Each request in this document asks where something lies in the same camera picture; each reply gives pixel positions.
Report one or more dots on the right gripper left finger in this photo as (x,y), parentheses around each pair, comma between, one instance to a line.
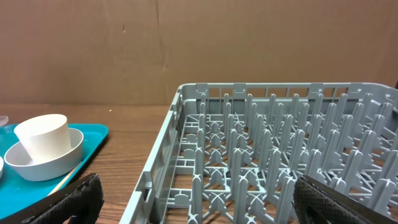
(78,202)

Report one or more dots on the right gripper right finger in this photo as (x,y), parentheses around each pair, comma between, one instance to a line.
(314,202)

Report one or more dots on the grey dishwasher rack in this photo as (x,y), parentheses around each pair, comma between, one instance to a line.
(234,151)

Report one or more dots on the clear plastic waste bin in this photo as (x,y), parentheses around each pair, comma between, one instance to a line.
(3,120)

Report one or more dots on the wooden chopstick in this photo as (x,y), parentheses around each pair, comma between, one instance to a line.
(59,185)

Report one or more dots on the white cup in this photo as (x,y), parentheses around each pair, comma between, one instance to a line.
(45,137)

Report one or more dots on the grey small bowl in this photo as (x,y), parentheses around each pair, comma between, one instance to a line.
(19,160)

